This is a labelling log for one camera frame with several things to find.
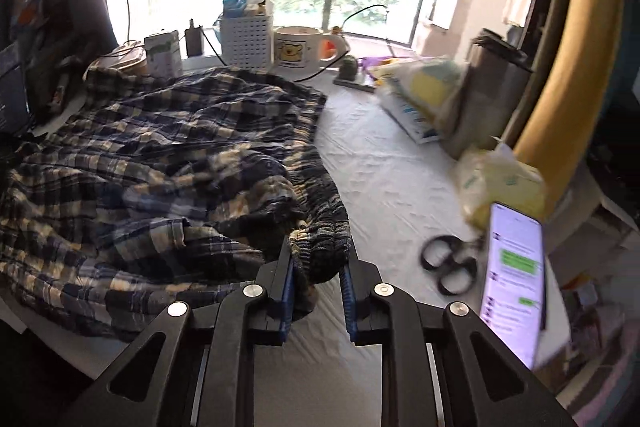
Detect yellow green tissue pack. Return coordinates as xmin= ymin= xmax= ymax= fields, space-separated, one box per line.
xmin=454 ymin=142 xmax=546 ymax=230

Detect plaid blue beige pants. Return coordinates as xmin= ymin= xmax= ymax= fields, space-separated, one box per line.
xmin=1 ymin=68 xmax=352 ymax=340

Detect black cable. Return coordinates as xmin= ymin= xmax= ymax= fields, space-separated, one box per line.
xmin=199 ymin=3 xmax=391 ymax=84

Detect purple folded cloth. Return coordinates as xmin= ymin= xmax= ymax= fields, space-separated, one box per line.
xmin=360 ymin=56 xmax=397 ymax=68

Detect white blue paper box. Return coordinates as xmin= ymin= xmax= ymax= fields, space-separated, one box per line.
xmin=378 ymin=88 xmax=439 ymax=144

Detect yellow plastic bag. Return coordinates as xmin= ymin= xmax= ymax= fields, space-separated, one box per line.
xmin=369 ymin=56 xmax=468 ymax=118

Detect small green cactus ornament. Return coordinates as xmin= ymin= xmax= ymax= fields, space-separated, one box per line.
xmin=338 ymin=55 xmax=359 ymax=81

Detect white perforated storage basket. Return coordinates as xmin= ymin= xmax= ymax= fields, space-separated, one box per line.
xmin=219 ymin=15 xmax=273 ymax=72

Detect large white cartoon mug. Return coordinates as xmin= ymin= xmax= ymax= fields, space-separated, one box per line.
xmin=273 ymin=26 xmax=348 ymax=74

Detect black scissors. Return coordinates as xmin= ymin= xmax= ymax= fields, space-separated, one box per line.
xmin=419 ymin=234 xmax=484 ymax=297

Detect white green carton box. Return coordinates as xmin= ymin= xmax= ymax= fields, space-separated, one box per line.
xmin=143 ymin=30 xmax=182 ymax=78

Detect smartphone with lit screen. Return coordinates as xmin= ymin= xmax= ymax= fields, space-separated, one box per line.
xmin=480 ymin=202 xmax=546 ymax=367

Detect black power adapter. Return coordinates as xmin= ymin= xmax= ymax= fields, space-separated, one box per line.
xmin=184 ymin=20 xmax=203 ymax=57

